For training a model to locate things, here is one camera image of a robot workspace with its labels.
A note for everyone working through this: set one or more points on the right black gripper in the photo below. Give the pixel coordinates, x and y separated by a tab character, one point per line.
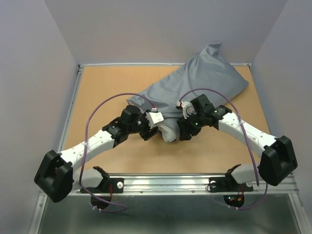
185	129

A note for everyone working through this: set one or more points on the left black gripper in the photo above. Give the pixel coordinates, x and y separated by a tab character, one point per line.
146	135

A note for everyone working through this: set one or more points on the white pillow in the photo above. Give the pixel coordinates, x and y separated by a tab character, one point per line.
169	130

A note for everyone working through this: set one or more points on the grey pillowcase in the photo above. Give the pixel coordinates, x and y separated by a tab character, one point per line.
206	73

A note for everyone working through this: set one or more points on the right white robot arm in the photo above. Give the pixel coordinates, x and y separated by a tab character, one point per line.
277	157

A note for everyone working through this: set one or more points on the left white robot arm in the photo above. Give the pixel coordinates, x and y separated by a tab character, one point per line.
63	172

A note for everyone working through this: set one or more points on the metal front panel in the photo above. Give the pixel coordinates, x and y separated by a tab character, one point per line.
199	214

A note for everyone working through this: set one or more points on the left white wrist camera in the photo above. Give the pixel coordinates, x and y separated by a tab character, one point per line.
154	118

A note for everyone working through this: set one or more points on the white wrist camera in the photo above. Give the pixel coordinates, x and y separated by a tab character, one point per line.
154	118
186	108

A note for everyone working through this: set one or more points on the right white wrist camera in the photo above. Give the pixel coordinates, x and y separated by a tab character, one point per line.
186	108

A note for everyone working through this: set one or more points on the aluminium frame rail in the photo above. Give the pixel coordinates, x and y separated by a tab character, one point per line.
183	184

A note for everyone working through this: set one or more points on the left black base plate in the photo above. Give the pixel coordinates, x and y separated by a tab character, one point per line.
109	186

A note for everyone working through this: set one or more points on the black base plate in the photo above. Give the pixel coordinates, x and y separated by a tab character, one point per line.
223	184
109	186

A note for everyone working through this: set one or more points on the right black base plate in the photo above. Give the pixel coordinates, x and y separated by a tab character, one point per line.
223	184

